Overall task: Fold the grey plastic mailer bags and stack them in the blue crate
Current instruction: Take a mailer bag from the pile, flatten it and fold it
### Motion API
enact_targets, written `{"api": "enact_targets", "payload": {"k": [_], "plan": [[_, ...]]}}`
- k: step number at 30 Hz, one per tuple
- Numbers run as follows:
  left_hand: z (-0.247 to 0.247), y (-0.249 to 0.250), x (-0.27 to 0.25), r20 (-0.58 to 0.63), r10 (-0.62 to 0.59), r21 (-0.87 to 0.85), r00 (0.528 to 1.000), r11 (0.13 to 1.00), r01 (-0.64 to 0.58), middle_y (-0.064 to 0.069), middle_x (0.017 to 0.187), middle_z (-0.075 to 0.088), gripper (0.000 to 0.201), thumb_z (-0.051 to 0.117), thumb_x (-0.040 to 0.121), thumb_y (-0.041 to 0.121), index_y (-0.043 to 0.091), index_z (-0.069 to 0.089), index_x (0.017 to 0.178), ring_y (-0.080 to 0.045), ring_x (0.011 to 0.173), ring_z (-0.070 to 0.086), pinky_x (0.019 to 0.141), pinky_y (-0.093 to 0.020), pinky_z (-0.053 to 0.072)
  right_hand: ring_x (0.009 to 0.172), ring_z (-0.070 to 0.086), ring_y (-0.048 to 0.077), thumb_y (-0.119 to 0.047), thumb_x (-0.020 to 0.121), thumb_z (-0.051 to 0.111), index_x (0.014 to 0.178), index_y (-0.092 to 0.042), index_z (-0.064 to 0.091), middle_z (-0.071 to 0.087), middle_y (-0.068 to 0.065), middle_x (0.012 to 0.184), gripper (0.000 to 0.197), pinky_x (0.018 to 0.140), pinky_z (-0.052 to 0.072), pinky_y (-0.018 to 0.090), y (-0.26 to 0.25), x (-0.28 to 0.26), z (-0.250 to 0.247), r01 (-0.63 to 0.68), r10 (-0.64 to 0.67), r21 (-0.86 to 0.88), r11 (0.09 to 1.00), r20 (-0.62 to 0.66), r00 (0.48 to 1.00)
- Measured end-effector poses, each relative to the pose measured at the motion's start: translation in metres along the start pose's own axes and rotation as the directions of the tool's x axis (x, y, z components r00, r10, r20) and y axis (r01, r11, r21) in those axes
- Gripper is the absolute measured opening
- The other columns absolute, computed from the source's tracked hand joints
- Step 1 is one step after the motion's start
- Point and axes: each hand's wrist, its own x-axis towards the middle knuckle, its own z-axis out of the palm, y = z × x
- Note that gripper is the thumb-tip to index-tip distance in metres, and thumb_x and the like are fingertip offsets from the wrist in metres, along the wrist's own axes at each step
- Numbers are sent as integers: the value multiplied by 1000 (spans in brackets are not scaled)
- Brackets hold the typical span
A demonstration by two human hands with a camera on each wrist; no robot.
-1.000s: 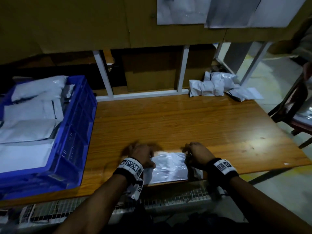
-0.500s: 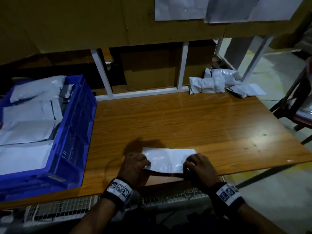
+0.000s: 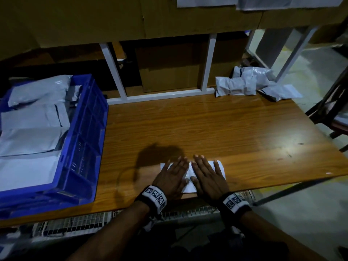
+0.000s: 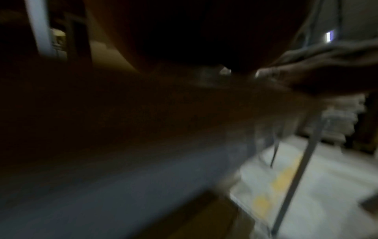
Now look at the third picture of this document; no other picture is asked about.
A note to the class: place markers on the white metal shelf leg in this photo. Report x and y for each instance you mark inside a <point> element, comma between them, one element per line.
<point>208,62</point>
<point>296,54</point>
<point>113,70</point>

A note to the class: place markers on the person's right forearm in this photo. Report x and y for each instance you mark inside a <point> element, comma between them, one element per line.
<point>280,239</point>

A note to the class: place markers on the white printed paper sheet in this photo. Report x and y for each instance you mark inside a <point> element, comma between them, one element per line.
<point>206,1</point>
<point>318,2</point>
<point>264,2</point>

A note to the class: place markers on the person's left forearm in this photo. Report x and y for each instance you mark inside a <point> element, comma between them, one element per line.
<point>109,236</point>

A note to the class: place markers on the packed white bags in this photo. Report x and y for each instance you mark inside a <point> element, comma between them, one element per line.
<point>32,133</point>

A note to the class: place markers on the person's left hand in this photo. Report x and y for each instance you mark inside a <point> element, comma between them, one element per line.
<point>173,179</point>

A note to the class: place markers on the person's right hand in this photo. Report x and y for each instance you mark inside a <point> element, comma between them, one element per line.
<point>209,179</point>

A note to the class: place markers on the brown wooden chair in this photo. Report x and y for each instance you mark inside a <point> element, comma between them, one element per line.
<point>329,111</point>

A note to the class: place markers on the blue plastic crate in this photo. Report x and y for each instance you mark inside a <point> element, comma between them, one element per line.
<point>87,155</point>

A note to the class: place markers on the wooden table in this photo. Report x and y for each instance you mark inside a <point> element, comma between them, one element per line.
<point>217,127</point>

